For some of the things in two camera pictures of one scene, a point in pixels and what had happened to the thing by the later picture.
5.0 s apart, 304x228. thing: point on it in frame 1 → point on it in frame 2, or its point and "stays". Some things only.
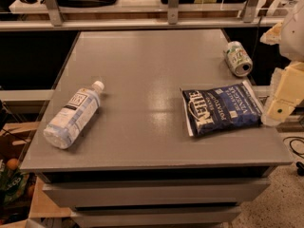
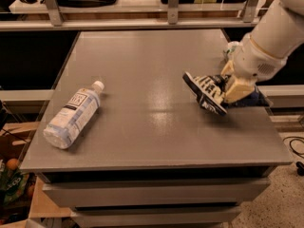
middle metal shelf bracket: x=173 y=4 stays
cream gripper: x=294 y=35 → x=255 y=62
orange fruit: x=11 y=163 stays
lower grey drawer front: x=157 y=217 stays
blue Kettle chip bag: x=221 y=109 → x=208 y=91
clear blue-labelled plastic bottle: x=63 y=128 stays
